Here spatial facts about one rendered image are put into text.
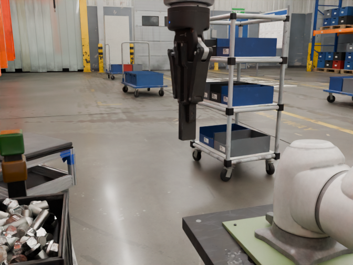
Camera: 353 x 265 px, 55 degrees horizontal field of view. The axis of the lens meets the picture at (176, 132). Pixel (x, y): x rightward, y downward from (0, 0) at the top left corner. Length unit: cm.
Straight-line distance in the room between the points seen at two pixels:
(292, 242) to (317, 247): 5
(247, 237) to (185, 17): 61
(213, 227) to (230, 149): 114
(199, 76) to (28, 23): 1304
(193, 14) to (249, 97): 155
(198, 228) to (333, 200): 41
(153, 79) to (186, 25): 536
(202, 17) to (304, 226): 53
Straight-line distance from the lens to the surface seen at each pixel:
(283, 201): 87
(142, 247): 150
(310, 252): 90
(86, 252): 151
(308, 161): 82
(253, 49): 210
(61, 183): 185
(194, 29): 59
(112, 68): 961
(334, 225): 78
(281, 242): 92
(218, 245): 95
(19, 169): 67
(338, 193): 77
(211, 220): 106
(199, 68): 58
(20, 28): 1359
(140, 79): 587
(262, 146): 226
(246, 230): 101
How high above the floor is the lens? 80
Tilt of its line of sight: 14 degrees down
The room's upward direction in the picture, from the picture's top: straight up
